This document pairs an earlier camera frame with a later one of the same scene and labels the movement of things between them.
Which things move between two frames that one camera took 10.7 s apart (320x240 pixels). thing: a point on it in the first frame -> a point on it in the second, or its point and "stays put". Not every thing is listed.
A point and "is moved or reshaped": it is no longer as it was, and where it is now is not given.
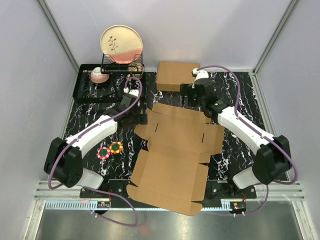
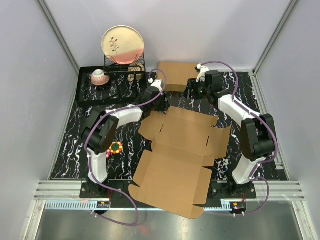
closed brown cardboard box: [170, 75] stays put
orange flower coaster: [116, 147] stays put
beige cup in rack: [135, 69] stays put
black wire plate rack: [135, 66] stays put
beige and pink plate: [121, 44] stays put
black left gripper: [142, 118] -> [165, 105]
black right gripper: [186, 90] -> [192, 85]
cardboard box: [170, 173] is moved or reshaped
